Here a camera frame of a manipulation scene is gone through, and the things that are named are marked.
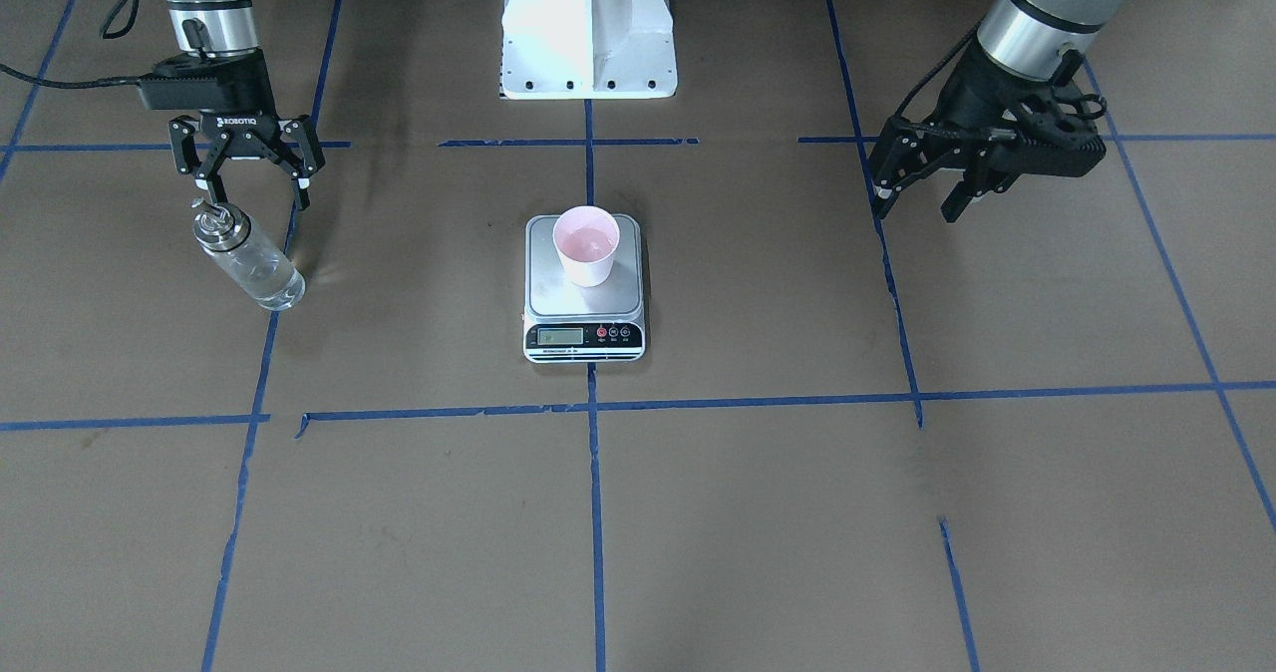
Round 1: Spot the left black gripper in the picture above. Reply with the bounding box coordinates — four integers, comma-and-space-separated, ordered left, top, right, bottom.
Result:
869, 54, 1049, 223

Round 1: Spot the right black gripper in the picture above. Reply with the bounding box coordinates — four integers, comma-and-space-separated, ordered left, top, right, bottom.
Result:
168, 80, 325, 210

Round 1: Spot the glass sauce bottle metal pourer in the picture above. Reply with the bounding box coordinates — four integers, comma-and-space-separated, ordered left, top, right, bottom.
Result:
191, 196, 306, 310

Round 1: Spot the pink paper cup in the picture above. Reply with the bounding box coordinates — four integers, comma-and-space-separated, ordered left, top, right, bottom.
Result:
553, 205, 621, 287

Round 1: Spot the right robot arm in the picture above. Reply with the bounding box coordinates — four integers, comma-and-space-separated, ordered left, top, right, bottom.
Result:
3, 0, 325, 210

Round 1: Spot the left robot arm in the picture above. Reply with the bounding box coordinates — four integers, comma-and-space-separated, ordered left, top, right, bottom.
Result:
866, 0, 1125, 222

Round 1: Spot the digital kitchen scale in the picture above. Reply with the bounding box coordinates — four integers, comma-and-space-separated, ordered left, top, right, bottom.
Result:
522, 214, 648, 363

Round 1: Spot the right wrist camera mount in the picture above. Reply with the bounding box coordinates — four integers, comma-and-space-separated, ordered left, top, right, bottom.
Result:
138, 51, 272, 113

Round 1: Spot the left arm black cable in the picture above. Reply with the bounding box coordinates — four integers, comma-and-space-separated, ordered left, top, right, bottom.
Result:
893, 24, 983, 125

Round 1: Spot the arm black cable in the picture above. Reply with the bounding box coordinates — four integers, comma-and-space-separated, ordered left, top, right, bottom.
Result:
893, 24, 983, 125
0, 0, 151, 91

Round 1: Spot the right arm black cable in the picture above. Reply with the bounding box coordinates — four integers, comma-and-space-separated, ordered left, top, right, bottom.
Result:
0, 0, 151, 91

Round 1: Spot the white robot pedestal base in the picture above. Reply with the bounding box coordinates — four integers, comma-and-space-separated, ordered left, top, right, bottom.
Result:
498, 0, 679, 101

